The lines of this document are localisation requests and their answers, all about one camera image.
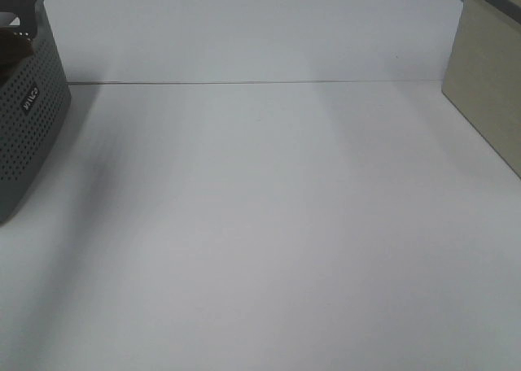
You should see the brown towel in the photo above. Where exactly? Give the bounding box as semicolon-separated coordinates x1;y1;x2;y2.
0;28;33;67

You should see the grey perforated plastic basket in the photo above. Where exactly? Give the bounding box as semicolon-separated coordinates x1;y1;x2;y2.
1;0;71;223

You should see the beige storage box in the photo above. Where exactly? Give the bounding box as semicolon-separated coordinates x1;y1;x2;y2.
442;0;520;174

